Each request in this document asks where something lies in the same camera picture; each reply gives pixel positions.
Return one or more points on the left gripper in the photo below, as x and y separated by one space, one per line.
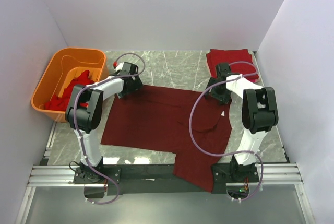
129 88

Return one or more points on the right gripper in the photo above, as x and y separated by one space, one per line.
217 94

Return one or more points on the dark red t shirt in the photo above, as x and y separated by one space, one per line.
156 118

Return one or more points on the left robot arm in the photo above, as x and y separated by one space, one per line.
84 110

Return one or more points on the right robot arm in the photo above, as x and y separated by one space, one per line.
259 108

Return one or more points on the folded dark red shirt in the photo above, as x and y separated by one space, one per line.
215 57

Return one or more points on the orange plastic basket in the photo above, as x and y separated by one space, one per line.
64 66

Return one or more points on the bright red shirt in basket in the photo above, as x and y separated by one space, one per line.
57 103

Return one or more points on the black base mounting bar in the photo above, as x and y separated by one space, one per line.
109 179

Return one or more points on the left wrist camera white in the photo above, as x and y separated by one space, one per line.
118 66

